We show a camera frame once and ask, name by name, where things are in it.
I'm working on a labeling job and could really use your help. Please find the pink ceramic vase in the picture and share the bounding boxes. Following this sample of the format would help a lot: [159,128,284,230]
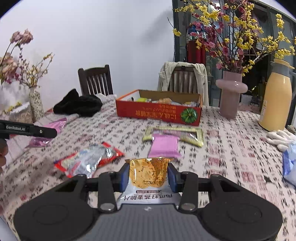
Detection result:
[216,70,248,119]

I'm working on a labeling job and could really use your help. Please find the beige jacket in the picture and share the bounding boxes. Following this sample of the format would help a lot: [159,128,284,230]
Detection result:
[157,62,209,106]

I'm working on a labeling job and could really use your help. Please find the red and yellow flower branches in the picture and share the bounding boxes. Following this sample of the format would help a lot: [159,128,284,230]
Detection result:
[174,1,295,76]

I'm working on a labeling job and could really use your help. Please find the chair with beige jacket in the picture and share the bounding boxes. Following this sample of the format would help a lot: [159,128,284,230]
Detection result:
[168,66,198,93]

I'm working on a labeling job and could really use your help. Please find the orange crisps snack packet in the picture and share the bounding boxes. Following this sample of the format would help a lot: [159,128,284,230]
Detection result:
[116,157,181,209]

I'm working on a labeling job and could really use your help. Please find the blue white plastic bag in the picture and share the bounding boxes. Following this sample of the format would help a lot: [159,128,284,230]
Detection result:
[282,142,296,186]

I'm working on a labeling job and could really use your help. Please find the white work gloves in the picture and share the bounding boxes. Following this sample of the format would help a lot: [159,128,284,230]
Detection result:
[266,129,295,153]

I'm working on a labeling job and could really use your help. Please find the person's left hand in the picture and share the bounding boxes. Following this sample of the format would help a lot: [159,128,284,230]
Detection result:
[0,139,9,173]

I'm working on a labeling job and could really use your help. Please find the pink snack packet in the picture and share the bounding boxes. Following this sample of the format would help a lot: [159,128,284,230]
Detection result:
[26,118,67,148]

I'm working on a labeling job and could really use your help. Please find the yellow thermos jug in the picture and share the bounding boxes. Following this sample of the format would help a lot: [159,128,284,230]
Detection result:
[258,59,295,132]

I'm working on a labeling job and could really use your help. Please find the red hanging garment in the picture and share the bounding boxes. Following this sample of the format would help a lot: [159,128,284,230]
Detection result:
[186,21,206,65]

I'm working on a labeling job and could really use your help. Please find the black cloth bundle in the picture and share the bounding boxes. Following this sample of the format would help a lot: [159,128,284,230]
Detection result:
[53,89,103,117]

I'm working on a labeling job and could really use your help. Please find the calligraphy print tablecloth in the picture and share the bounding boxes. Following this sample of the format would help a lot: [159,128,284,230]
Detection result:
[1,101,295,240]

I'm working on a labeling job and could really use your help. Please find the red cardboard snack box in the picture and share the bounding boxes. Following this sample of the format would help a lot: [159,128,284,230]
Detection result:
[115,89,203,126]

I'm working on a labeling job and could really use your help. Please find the purple snack packet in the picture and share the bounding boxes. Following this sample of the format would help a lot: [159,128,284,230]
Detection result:
[148,133,181,158]

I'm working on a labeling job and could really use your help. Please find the red silver snack bag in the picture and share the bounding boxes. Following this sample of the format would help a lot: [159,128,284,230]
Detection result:
[54,142,124,178]

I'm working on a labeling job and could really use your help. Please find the dried pink rose bouquet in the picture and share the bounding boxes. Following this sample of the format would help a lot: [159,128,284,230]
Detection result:
[1,29,54,88]

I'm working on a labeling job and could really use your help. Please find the speckled white vase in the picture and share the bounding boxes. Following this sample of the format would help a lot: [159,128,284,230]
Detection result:
[29,87,45,122]

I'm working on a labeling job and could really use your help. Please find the dark wooden chair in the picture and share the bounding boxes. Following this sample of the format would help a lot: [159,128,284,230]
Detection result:
[78,65,113,95]

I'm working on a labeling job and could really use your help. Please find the yellow green striped snack packet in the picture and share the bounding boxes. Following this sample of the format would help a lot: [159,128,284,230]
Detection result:
[142,126,204,148]

